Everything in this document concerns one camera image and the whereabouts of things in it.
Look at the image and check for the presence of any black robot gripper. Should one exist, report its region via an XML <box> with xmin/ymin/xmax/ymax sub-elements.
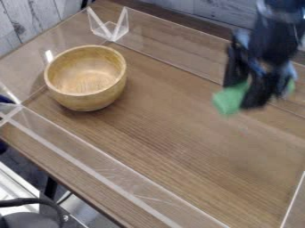
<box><xmin>224</xmin><ymin>17</ymin><xmax>299</xmax><ymax>109</ymax></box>

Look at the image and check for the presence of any green rectangular block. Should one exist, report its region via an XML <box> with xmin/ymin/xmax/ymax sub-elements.
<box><xmin>213</xmin><ymin>79</ymin><xmax>296</xmax><ymax>116</ymax></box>

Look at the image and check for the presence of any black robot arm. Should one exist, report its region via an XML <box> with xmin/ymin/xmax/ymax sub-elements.
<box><xmin>224</xmin><ymin>0</ymin><xmax>305</xmax><ymax>110</ymax></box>

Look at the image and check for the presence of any light wooden bowl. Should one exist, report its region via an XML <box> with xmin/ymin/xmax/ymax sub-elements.
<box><xmin>45</xmin><ymin>45</ymin><xmax>128</xmax><ymax>111</ymax></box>

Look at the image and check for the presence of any black table leg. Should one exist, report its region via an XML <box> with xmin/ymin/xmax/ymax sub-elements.
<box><xmin>45</xmin><ymin>177</ymin><xmax>59</xmax><ymax>200</ymax></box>

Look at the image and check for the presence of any clear acrylic wall enclosure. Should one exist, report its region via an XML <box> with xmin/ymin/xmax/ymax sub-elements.
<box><xmin>0</xmin><ymin>1</ymin><xmax>305</xmax><ymax>228</ymax></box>

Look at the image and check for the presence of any black cable lower left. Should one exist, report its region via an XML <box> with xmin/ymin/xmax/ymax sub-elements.
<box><xmin>0</xmin><ymin>197</ymin><xmax>65</xmax><ymax>228</ymax></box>

